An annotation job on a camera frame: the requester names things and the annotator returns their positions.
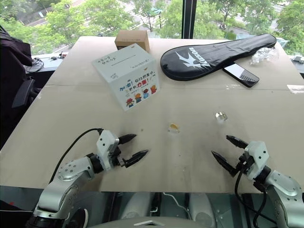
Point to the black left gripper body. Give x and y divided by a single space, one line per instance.
117 158

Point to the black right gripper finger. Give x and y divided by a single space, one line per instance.
223 162
236 141

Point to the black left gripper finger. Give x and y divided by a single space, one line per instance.
136 158
127 138

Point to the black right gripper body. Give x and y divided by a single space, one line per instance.
242 164

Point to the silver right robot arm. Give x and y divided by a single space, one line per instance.
282 190

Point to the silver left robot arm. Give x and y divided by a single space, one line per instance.
71 173

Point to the white printed cardboard box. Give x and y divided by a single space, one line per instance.
128 79

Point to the black smartphone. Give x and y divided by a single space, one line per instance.
241 74

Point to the white tape strip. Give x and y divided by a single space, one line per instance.
295 88

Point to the black racket cover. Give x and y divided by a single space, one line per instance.
213 58

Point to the crumpled clear plastic wrap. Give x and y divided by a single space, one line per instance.
263 55

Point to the brown cardboard box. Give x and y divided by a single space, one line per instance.
133 41

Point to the black office chair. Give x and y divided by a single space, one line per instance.
14 69

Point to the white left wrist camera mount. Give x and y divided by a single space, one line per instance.
106 148

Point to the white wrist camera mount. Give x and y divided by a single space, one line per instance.
257 158
106 148

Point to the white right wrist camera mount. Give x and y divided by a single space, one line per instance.
257 158

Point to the black window frame post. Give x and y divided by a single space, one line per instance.
189 19

